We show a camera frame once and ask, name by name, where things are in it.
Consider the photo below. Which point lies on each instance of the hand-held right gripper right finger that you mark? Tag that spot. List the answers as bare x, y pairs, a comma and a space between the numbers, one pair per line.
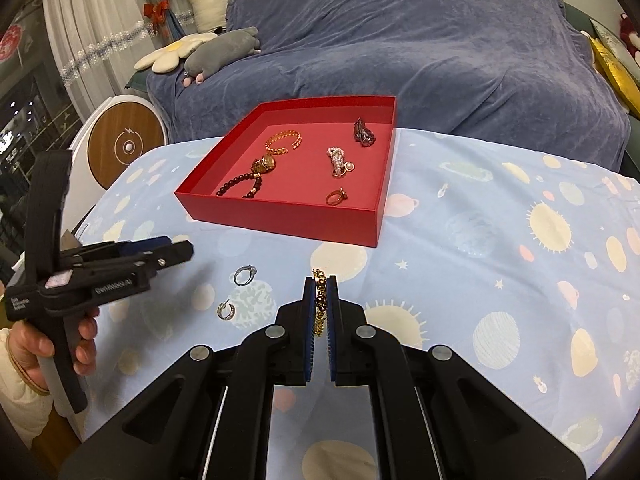
331, 332

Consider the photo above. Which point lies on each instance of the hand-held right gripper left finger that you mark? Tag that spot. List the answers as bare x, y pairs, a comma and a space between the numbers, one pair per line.
310, 332

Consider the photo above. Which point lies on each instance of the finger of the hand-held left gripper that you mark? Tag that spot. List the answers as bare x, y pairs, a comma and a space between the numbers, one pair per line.
175, 252
147, 243

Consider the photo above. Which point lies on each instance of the hoop earring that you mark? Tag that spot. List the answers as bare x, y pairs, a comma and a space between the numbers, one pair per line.
220, 311

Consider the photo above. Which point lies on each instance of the red cardboard box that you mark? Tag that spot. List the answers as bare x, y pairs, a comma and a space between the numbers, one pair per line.
280, 220

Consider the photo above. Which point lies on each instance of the gold braided bangle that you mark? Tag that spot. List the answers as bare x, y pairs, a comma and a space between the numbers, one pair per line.
268, 146

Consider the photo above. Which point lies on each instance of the silver wristwatch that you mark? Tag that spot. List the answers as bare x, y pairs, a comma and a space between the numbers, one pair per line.
364, 134

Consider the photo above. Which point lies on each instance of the person's left hand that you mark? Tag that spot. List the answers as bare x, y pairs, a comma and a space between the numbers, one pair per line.
30, 350

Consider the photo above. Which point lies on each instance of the white appliance with wooden disc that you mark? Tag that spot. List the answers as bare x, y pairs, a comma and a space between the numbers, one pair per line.
125, 145

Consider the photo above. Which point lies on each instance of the white curtain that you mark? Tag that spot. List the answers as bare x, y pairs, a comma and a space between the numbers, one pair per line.
100, 25

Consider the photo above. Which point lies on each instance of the flower shaped cushion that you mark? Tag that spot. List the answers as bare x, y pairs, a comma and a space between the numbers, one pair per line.
170, 52

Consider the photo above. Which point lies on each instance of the grey plush toy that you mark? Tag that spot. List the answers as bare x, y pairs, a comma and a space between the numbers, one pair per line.
220, 50

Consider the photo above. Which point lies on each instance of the red bow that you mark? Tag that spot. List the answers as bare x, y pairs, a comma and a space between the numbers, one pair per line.
157, 10

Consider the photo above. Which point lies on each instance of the blue sofa blanket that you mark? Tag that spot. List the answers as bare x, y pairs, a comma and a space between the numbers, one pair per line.
425, 50

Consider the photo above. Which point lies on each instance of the yellow pillow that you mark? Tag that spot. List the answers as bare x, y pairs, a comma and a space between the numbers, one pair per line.
620, 75

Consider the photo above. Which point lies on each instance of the patterned pillow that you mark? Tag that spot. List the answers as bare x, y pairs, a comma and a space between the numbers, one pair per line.
612, 37

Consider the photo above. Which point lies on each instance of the monkey plush toy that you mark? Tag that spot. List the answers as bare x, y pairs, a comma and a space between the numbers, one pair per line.
631, 35

